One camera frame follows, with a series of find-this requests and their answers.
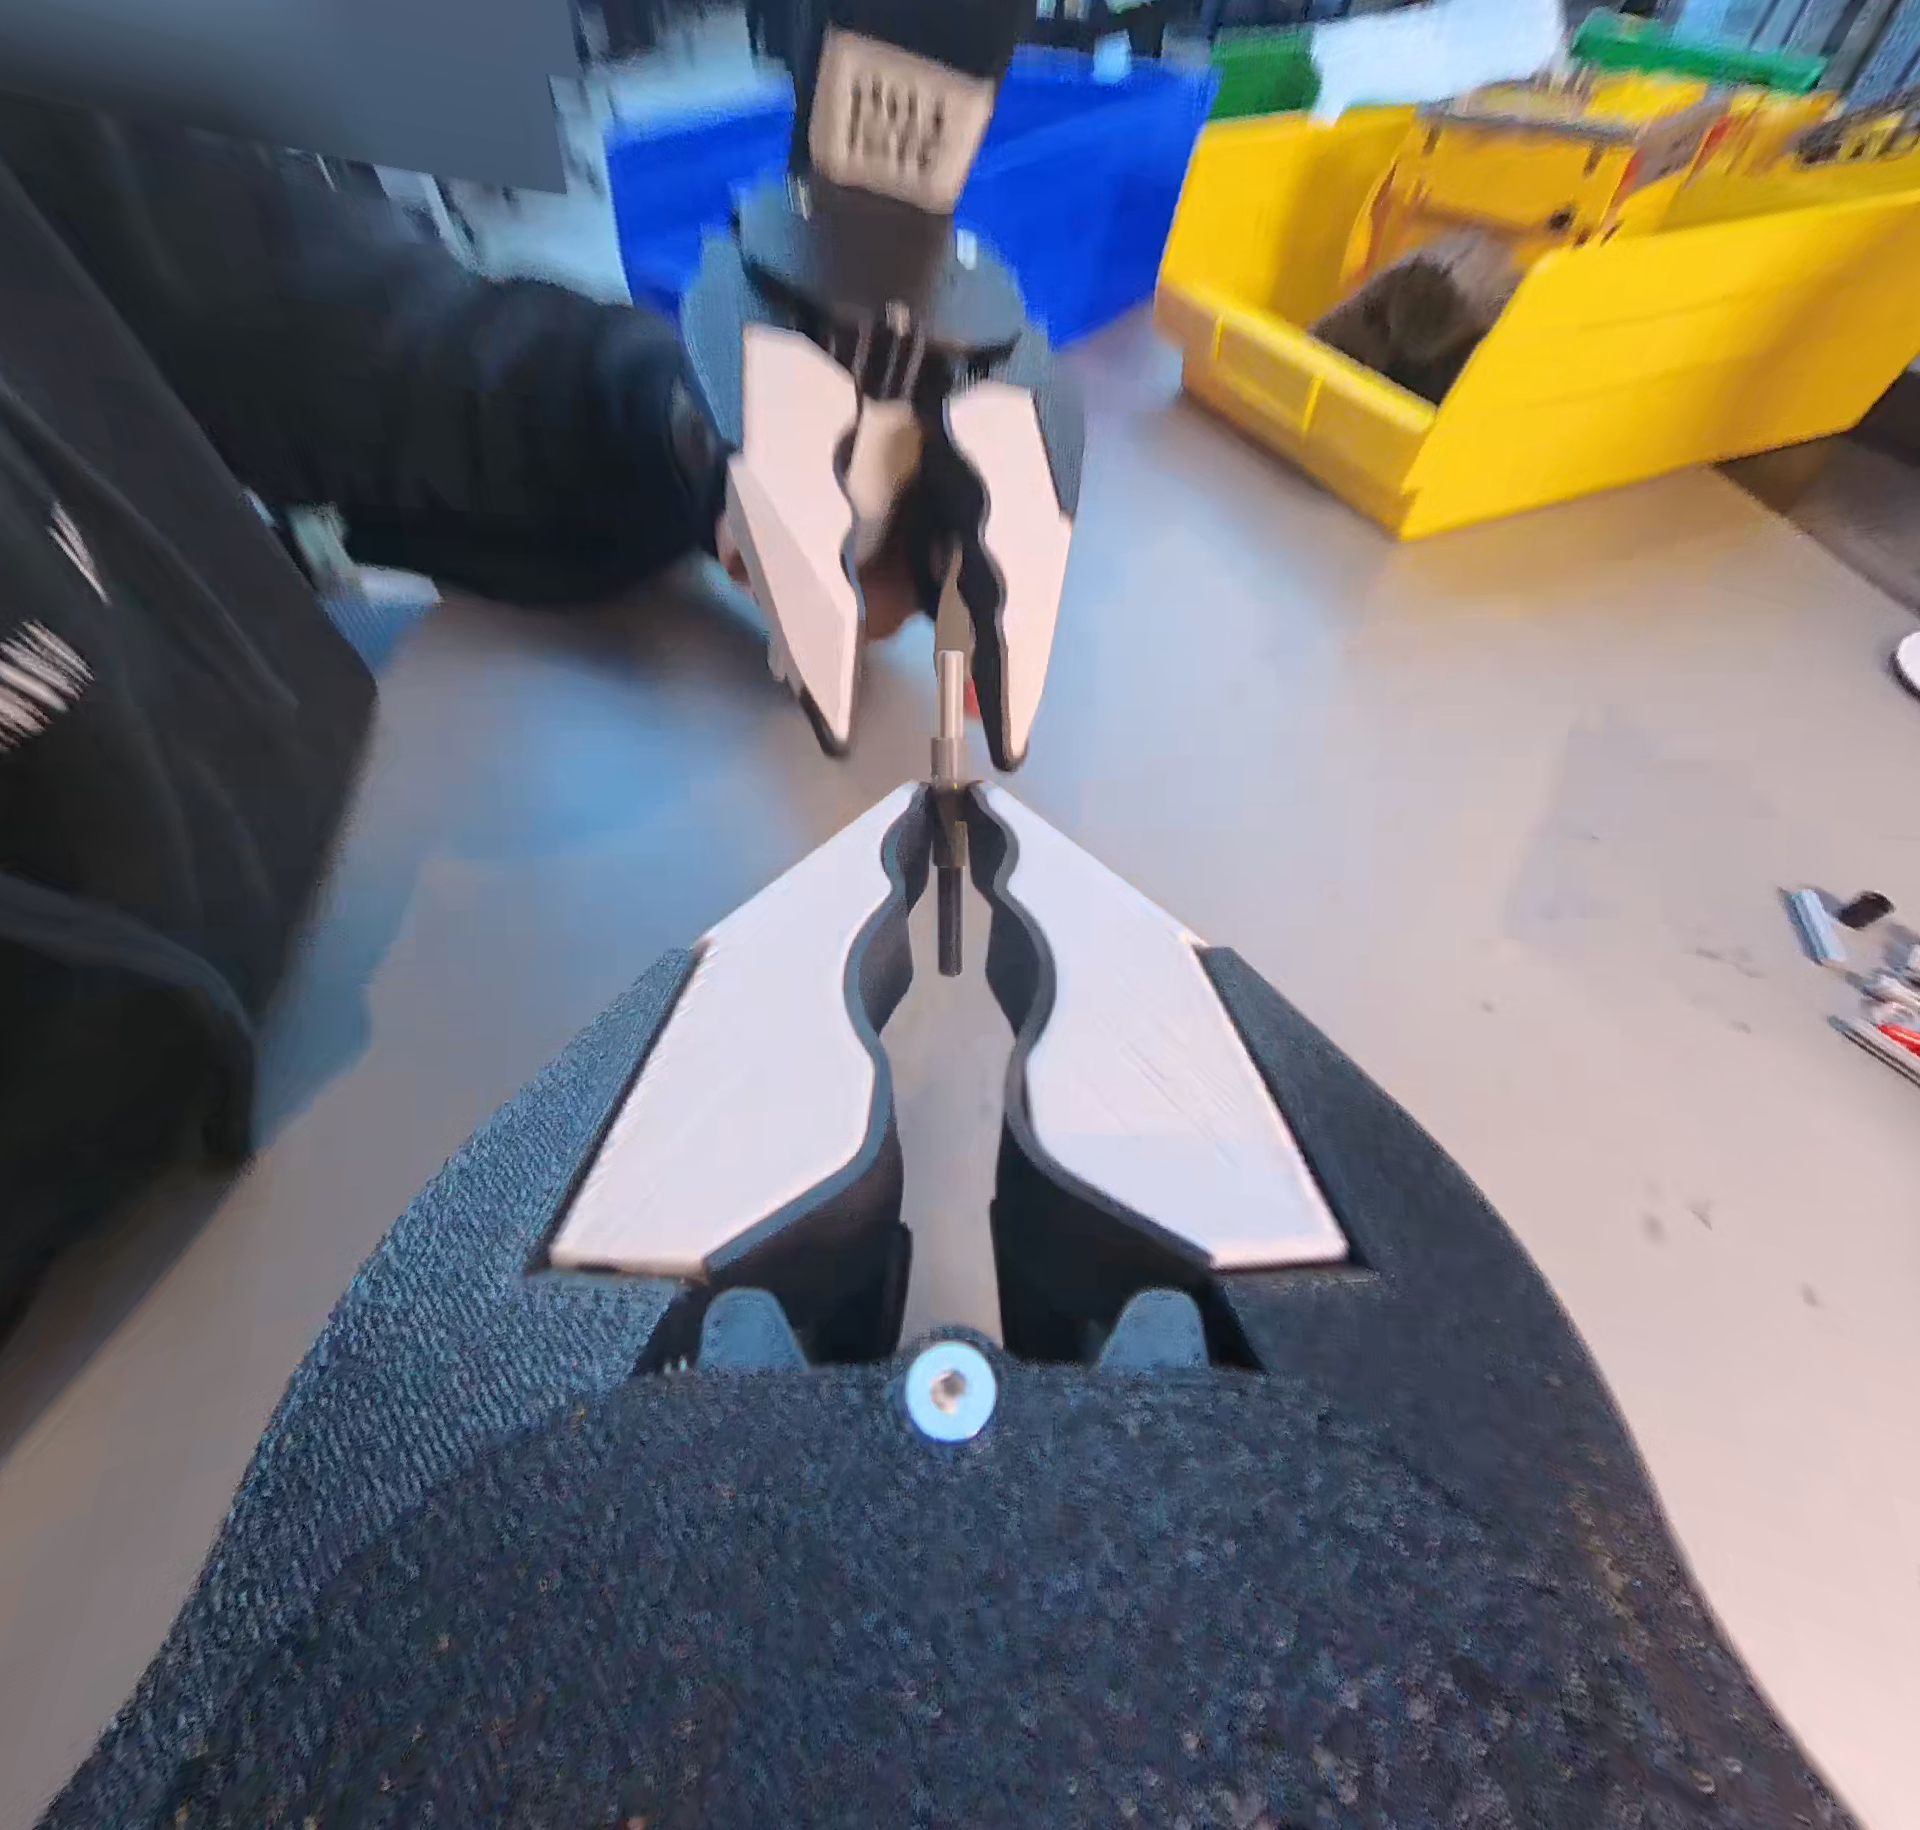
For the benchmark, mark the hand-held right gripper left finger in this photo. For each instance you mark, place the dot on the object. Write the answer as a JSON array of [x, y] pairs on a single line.
[[722, 1094]]

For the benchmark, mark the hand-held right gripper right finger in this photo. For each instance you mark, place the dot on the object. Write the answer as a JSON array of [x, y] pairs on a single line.
[[1170, 1094]]

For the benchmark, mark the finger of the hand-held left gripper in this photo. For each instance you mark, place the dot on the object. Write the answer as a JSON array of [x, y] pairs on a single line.
[[795, 512], [1029, 554]]

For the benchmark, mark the black toy brick axle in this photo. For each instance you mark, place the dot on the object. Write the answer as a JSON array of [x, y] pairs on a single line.
[[950, 930]]

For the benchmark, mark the dark grey toy brick connector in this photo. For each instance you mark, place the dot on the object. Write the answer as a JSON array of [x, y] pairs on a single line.
[[948, 827]]

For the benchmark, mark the tracked toy brick vehicle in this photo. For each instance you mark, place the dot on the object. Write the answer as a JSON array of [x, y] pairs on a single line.
[[1426, 315]]

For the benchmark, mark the person's left forearm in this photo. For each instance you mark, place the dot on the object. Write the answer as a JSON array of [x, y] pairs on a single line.
[[496, 436]]

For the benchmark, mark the grey desk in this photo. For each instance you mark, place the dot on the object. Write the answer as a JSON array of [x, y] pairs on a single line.
[[1426, 810]]

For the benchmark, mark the person's left hand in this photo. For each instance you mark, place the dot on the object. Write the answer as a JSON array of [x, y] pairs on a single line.
[[897, 601]]

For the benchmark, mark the blue plastic tub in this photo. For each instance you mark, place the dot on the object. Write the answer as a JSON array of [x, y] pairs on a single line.
[[1111, 180]]

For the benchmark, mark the white plastic wrap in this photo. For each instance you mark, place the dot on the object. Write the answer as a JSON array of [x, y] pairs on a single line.
[[1439, 39]]

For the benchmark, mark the yellow plastic parts bin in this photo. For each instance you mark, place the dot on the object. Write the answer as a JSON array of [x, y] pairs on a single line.
[[1650, 362]]

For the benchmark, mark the pile of black red pins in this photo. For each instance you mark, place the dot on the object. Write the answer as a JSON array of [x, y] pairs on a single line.
[[1883, 1013]]

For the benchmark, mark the black toy brick bush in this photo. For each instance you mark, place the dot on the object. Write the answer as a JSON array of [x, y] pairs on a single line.
[[1867, 910]]

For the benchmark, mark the green plastic bin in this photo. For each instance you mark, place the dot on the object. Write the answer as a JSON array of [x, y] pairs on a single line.
[[1694, 51]]

